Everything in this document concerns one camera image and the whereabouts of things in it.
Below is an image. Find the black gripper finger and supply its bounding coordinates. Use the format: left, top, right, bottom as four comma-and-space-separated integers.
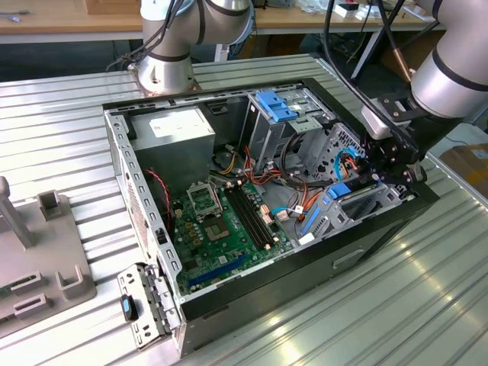
371, 166, 416, 187
360, 137, 384, 180

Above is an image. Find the blue data wire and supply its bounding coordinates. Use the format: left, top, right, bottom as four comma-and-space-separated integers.
333, 147, 368, 183

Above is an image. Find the orange power wire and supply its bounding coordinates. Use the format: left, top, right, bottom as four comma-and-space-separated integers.
291, 151, 361, 226

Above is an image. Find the cardboard box with yellow tape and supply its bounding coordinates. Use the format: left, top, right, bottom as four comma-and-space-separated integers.
441, 143, 488, 199

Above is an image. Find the white side table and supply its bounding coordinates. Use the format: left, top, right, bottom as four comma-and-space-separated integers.
445, 121, 488, 153

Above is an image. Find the large cardboard box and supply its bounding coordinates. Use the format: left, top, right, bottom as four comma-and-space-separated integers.
379, 32, 439, 82

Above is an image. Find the black tripod leg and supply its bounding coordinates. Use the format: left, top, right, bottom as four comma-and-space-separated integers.
349, 0, 406, 80

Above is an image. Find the grey optical drive cage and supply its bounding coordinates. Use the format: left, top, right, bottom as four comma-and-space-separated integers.
242, 86, 332, 175

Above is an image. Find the blue plastic drive latch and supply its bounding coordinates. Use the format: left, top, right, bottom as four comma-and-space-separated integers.
255, 90, 300, 122

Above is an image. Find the black RAM slot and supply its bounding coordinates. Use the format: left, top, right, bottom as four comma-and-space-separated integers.
223, 182, 262, 251
233, 181, 272, 248
238, 181, 277, 247
228, 182, 267, 249

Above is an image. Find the black open PC case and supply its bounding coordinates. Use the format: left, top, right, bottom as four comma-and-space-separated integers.
101, 77, 440, 358

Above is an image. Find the small white box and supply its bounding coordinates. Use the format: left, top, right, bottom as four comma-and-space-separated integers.
356, 5, 386, 21

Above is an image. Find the white box with black item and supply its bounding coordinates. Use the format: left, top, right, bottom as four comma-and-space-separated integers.
334, 2, 360, 19

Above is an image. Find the wooden desk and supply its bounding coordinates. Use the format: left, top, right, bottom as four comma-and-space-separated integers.
0, 0, 145, 43
249, 5, 447, 39

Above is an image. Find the green motherboard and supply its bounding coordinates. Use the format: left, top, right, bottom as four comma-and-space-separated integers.
169, 178, 297, 294

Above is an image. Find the metal socket cover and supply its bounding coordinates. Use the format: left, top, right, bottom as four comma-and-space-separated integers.
185, 181, 223, 217

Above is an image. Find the blue expansion slot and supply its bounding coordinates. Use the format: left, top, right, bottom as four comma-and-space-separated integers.
188, 254, 248, 287

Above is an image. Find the silver power supply unit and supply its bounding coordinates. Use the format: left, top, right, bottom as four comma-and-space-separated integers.
128, 106, 215, 199

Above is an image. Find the small cardboard box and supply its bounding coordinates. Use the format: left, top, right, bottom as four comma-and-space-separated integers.
84, 0, 143, 16

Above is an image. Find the grey parts rack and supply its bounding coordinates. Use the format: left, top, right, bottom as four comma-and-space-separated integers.
0, 175, 98, 332

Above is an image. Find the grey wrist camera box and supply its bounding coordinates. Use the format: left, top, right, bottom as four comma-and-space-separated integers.
360, 104, 393, 141

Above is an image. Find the black cable loop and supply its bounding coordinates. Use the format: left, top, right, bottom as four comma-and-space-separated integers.
279, 131, 307, 188

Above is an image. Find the white connector with blue wire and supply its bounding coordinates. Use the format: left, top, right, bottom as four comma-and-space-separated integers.
271, 205, 291, 223

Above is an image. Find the orange red wire bundle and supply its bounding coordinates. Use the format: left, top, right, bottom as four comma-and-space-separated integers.
242, 146, 294, 194

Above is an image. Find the yellow black wire bundle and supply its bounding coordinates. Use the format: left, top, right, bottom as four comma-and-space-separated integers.
223, 143, 240, 177

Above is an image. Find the red black twisted wire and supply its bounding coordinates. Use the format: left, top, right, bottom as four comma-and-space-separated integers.
146, 169, 174, 231

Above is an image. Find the silver hinged slot bracket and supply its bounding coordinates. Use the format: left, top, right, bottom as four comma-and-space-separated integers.
116, 261, 183, 351

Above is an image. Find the black blue bracket latch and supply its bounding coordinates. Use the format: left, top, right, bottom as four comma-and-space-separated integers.
120, 293, 139, 321

